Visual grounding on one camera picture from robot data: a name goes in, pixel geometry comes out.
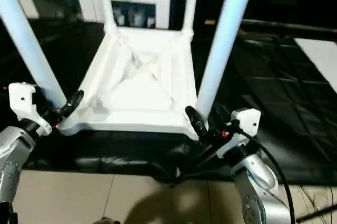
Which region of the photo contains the white plastic table top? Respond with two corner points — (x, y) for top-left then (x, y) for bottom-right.
(56, 25), (201, 141)

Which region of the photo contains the black plastic mat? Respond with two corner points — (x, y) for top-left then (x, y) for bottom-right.
(0, 17), (337, 186)

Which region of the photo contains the white cabinet with glass doors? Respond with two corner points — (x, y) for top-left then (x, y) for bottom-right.
(7, 0), (173, 29)

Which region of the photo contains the grey robot lower body part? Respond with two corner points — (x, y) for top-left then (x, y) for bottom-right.
(95, 216), (121, 224)

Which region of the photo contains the black metal table leg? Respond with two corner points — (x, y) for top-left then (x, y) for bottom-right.
(295, 204), (337, 222)

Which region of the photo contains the black flat screen television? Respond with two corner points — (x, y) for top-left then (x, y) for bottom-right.
(241, 0), (337, 35)

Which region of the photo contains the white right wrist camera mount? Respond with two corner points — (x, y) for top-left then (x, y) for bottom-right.
(214, 107), (262, 159)

